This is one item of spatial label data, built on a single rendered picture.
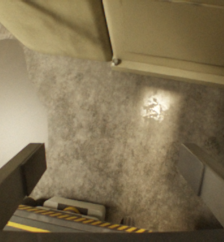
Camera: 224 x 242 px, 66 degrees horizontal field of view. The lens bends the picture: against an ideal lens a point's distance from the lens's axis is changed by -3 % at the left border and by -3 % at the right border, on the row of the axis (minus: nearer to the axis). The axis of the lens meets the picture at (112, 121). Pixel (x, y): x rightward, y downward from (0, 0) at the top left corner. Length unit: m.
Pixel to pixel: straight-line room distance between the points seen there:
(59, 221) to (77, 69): 0.74
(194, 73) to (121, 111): 0.40
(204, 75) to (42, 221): 0.90
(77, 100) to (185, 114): 0.56
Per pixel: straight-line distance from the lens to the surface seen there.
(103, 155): 0.90
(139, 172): 0.90
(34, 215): 0.68
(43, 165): 0.17
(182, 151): 0.17
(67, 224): 0.65
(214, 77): 0.99
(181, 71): 0.95
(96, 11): 0.71
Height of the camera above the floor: 0.89
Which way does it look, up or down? 79 degrees down
